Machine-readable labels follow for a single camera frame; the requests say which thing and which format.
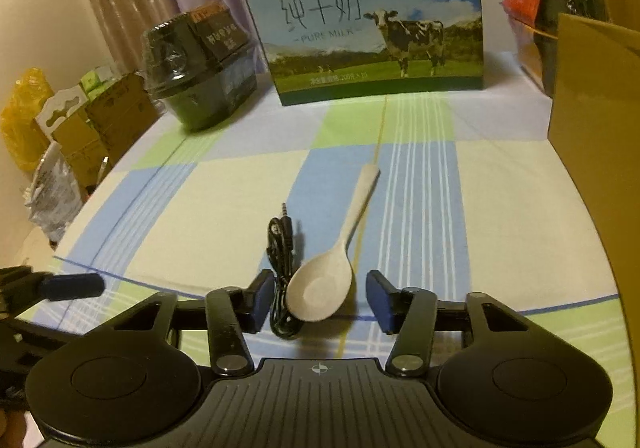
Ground person's hand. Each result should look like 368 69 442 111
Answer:
0 409 27 448

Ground white plastic spoon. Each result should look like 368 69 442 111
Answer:
285 164 380 322

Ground white printed plastic bag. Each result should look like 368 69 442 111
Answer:
24 142 84 244

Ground brown cardboard boxes on floor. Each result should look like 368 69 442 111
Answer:
35 73 158 192

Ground yellow plastic bag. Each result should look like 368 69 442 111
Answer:
1 67 53 175

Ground dark green instant noodle bowl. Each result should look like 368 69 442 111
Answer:
141 0 257 133

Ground large brown cardboard box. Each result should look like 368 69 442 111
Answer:
546 12 640 369

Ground blue milk carton box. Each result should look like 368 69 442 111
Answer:
246 0 484 105

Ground red pink packet behind box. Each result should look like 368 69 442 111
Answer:
501 0 550 89

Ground dark bowl behind cardboard box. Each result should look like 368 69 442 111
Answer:
534 0 612 99

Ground black audio cable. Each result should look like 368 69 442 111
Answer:
264 202 305 340

